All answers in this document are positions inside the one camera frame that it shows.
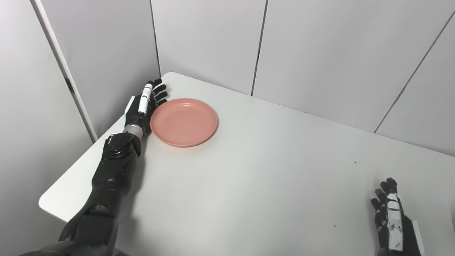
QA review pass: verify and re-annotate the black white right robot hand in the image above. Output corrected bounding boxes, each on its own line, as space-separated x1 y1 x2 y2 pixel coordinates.
370 177 425 256

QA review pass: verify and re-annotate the pink round plate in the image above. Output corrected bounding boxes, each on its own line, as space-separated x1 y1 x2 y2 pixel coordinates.
150 98 218 148

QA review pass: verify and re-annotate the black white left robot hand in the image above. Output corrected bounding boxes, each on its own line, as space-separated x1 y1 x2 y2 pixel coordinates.
124 79 168 134

